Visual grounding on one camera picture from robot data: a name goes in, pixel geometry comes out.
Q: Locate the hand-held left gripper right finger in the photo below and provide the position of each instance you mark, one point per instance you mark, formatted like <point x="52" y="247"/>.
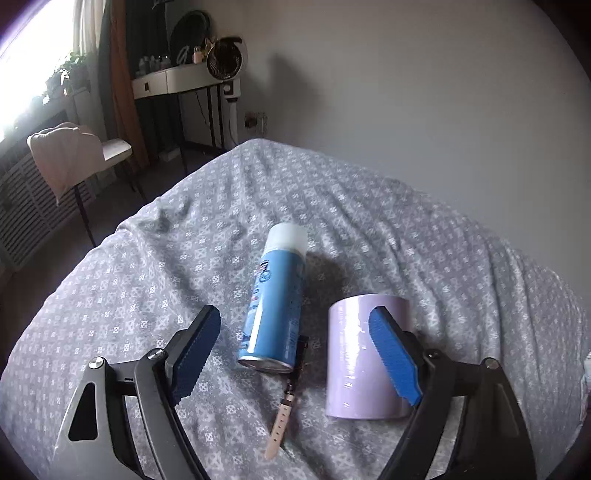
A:
<point x="395" y="355"/>

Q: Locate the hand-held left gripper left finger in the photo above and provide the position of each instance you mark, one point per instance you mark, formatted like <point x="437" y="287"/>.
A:
<point x="198" y="355"/>

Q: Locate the lilac cylinder container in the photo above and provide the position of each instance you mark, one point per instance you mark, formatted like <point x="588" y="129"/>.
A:
<point x="351" y="350"/>

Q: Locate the blue spray can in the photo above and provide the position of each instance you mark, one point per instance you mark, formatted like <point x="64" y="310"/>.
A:
<point x="277" y="295"/>

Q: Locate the grey patterned bedsheet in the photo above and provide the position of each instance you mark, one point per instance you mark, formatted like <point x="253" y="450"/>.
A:
<point x="138" y="286"/>

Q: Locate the white chair with black legs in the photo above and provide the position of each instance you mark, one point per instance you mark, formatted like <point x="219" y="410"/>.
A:
<point x="115" y="150"/>

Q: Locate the white radiator cover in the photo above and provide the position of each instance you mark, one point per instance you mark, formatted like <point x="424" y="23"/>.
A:
<point x="23" y="203"/>

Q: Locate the brown curtain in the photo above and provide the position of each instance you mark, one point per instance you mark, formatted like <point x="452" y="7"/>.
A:
<point x="122" y="92"/>

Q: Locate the white console table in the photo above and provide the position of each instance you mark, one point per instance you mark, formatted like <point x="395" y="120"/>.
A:
<point x="175" y="78"/>

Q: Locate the row of small bottles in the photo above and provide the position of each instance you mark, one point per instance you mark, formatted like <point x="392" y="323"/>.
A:
<point x="152" y="64"/>

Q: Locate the white standing fan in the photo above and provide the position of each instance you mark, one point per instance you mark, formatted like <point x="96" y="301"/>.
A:
<point x="226" y="57"/>

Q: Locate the green potted plants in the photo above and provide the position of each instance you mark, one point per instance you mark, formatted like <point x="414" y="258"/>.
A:
<point x="74" y="69"/>

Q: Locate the round black mirror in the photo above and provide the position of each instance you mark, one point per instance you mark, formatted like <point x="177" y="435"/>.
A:
<point x="189" y="32"/>

